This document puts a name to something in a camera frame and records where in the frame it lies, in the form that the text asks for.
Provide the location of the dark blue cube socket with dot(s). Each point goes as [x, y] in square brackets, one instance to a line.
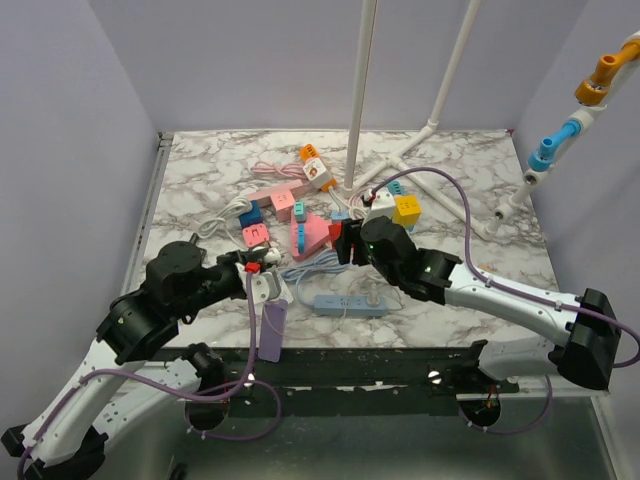
[252, 217]

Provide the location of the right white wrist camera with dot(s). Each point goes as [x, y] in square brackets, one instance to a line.
[382, 205]

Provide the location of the orange white cube socket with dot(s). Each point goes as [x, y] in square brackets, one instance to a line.
[315, 170]

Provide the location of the teal plug adapter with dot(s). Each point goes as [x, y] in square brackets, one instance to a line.
[395, 188]

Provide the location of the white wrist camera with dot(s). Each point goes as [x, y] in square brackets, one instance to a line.
[269, 286]
[382, 205]

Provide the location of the yellow cube socket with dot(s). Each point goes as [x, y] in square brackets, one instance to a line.
[407, 212]

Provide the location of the light blue power strip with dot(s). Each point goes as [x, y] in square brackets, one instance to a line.
[348, 306]

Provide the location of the white PVC pipe stand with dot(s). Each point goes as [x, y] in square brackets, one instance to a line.
[395, 159]

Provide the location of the pink square socket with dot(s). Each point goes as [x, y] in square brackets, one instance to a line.
[255, 235]

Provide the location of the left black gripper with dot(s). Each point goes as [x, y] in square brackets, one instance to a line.
[234, 258]

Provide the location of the pink triangular socket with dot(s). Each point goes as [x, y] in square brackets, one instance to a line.
[316, 235]

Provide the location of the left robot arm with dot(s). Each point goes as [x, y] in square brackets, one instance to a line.
[106, 396]

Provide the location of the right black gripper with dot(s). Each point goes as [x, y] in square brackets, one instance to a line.
[350, 235]

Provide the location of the purple power strip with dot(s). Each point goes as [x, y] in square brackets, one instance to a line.
[273, 321]

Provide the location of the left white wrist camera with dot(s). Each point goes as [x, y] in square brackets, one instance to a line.
[269, 286]

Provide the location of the pink long power strip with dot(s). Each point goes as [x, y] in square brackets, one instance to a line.
[281, 197]

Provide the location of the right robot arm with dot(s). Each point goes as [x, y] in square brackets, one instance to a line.
[573, 336]

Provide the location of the red cube socket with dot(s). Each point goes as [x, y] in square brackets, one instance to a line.
[334, 230]

